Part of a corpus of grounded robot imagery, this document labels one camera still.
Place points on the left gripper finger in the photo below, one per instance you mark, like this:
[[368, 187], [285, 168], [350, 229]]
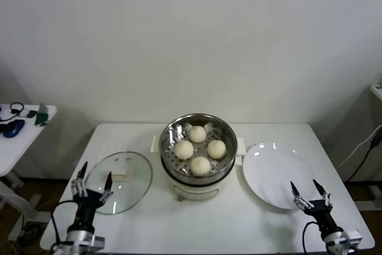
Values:
[[79, 186], [107, 192]]

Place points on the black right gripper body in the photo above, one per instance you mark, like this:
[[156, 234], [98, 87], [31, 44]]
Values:
[[322, 213]]

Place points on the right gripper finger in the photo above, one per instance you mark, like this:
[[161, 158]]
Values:
[[300, 202], [327, 200]]

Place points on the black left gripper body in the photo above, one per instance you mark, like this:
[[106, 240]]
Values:
[[89, 204]]

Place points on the white steamed baozi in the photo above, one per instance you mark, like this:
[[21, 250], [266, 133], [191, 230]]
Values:
[[216, 149], [197, 134], [184, 150], [200, 165]]

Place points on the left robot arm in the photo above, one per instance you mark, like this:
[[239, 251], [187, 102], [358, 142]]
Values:
[[76, 240]]

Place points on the perforated steel steamer basket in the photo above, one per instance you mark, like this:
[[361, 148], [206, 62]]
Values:
[[170, 135]]

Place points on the white round plate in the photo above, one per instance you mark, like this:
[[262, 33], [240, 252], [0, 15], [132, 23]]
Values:
[[274, 171]]

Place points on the white side table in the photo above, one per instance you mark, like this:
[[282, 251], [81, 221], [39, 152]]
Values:
[[18, 147]]

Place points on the green and grey tool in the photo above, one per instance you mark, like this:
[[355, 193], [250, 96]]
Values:
[[40, 116]]

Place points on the small black device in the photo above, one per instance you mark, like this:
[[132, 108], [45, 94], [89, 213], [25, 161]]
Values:
[[32, 114]]

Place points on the blue computer mouse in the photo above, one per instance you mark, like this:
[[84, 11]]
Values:
[[13, 128]]

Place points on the small white device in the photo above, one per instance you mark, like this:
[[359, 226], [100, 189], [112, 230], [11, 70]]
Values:
[[24, 113]]

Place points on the black headset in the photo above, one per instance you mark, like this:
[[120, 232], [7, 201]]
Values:
[[10, 107]]

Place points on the white desk with foot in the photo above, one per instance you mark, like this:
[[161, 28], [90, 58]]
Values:
[[376, 90]]

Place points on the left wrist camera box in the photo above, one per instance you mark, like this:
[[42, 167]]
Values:
[[96, 242]]

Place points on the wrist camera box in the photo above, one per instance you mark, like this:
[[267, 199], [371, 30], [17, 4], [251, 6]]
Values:
[[353, 236], [96, 242]]

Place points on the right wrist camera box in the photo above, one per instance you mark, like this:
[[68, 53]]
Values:
[[353, 236]]

